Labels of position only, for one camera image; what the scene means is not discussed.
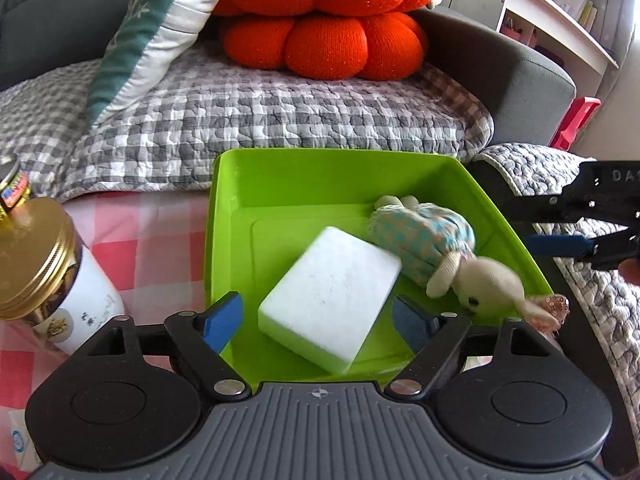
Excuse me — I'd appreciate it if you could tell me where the small can colourful label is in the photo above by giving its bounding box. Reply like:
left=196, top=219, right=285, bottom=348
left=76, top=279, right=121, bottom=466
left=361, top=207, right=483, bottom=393
left=0, top=155, right=32, bottom=220

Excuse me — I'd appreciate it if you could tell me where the pink checked cloth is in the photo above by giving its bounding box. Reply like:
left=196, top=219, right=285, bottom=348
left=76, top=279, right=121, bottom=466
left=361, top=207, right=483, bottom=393
left=0, top=190, right=222, bottom=480

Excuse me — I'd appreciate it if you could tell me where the glass jar gold lid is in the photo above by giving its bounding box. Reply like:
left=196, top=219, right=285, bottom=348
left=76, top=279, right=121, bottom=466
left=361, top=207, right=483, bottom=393
left=1, top=197, right=126, bottom=354

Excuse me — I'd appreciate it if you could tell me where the red plastic kids chair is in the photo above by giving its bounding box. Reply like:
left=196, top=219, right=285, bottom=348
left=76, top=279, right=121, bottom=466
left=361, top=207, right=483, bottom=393
left=549, top=96, right=602, bottom=152

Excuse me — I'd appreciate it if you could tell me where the grey sofa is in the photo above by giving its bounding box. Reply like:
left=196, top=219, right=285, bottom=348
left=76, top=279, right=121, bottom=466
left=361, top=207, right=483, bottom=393
left=1, top=0, right=576, bottom=145

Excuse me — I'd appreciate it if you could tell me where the white foam sponge block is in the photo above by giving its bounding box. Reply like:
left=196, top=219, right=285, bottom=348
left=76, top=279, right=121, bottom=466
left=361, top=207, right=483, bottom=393
left=257, top=226, right=401, bottom=375

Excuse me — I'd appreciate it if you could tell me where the grey checked quilted sofa cover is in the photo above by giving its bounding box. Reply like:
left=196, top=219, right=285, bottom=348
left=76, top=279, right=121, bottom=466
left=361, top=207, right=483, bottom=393
left=1, top=46, right=495, bottom=202

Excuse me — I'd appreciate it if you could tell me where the white bookshelf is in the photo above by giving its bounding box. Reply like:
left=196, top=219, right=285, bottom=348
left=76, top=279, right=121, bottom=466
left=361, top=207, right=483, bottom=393
left=442, top=0, right=617, bottom=96

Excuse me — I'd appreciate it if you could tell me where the green plastic bin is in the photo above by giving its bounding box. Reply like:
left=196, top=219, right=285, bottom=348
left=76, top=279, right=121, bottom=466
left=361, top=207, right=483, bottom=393
left=204, top=148, right=551, bottom=387

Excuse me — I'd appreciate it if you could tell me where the bunny doll blue dress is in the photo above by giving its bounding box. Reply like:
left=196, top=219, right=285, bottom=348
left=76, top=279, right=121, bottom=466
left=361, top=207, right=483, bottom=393
left=369, top=195, right=570, bottom=334

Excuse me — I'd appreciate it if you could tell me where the orange knot cushion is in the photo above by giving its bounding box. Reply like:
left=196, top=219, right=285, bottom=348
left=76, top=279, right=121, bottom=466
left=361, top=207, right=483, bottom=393
left=213, top=0, right=442, bottom=81

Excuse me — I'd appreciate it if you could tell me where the grey quilted ottoman cover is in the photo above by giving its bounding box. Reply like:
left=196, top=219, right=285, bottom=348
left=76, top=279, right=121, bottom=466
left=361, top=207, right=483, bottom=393
left=474, top=143, right=639, bottom=432

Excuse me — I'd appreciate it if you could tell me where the teal white throw pillow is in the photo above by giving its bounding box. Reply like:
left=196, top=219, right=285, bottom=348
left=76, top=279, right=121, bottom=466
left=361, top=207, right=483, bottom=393
left=86, top=0, right=219, bottom=128

